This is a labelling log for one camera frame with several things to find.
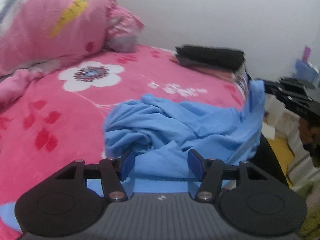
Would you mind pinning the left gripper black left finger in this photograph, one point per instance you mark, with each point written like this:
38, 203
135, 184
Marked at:
74, 197

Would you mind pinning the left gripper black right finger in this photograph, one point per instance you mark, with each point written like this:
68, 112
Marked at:
247, 198

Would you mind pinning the blue t-shirt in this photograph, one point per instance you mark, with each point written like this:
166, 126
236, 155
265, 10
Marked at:
161, 132

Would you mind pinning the right hand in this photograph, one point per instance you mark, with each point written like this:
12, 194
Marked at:
309, 136

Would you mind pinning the blue box on shelf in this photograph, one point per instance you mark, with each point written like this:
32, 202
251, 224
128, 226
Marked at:
304, 70

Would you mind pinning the pink floral bed sheet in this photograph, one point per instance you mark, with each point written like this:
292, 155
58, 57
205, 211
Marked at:
60, 117

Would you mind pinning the black storage bag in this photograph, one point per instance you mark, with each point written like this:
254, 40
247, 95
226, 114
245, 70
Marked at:
224, 59

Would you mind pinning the pink floral quilt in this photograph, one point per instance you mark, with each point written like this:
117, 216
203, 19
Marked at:
39, 37

